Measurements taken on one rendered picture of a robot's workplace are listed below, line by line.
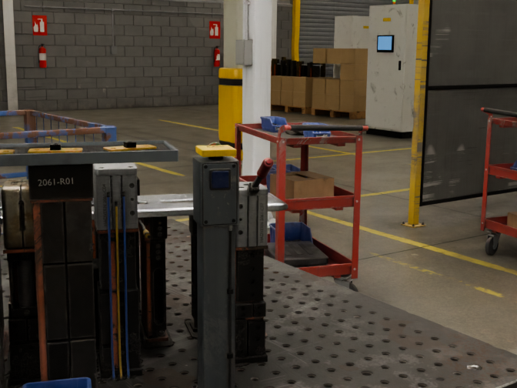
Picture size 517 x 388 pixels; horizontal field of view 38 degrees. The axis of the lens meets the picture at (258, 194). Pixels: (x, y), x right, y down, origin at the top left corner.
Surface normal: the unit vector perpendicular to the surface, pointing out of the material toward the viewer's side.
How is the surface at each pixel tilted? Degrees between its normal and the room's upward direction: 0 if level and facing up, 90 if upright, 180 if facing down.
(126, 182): 90
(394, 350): 0
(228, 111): 90
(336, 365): 0
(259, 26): 90
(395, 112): 90
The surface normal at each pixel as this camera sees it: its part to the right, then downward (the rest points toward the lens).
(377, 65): -0.81, 0.11
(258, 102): 0.57, 0.16
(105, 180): 0.26, 0.18
